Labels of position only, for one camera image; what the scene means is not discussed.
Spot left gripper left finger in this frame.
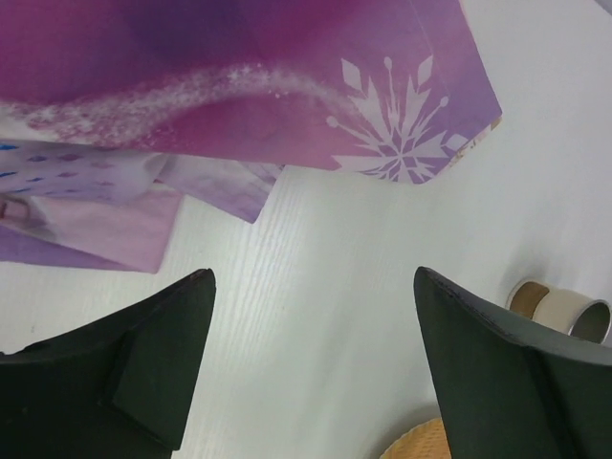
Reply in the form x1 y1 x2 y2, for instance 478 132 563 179
1 270 216 458

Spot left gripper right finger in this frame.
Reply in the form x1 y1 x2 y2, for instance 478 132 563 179
413 267 611 458

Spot purple printed cloth placemat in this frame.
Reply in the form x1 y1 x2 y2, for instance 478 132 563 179
1 0 502 273

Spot round orange woven plate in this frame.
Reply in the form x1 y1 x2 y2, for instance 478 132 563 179
380 417 451 459

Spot beige metal cup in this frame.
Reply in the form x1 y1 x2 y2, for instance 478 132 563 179
506 279 611 347

